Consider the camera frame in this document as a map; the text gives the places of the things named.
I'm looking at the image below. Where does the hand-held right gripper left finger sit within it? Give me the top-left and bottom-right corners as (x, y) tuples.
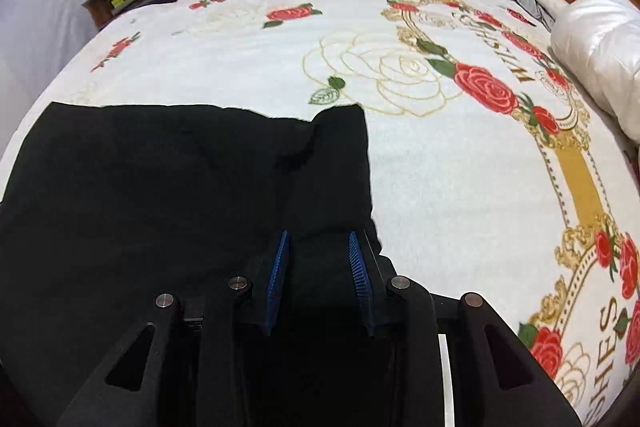
(55, 231), (291, 427)

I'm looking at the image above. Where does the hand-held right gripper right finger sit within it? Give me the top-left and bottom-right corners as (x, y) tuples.
(348, 231), (583, 427)

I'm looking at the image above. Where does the black jacket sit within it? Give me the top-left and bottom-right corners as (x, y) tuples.
(0, 102), (397, 427)

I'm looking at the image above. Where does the floral printed blanket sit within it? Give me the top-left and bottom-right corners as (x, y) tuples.
(0, 0), (640, 414)

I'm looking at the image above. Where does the grey garment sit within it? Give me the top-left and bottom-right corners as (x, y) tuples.
(502, 0), (557, 30)

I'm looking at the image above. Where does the white quilted duvet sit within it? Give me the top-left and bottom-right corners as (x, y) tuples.
(530, 0), (640, 144)

